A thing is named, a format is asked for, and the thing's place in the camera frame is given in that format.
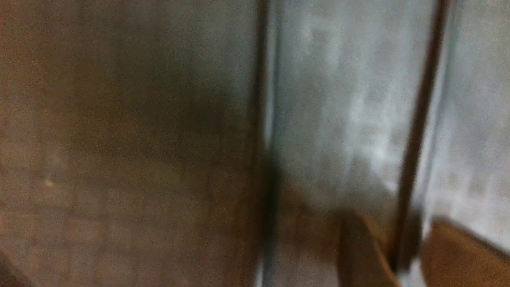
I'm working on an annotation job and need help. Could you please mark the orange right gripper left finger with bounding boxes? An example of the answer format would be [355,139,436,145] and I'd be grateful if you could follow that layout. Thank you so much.
[337,211,401,287]

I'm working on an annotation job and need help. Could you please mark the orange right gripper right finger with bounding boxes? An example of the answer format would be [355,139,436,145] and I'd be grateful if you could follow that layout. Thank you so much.
[421,218,510,287]

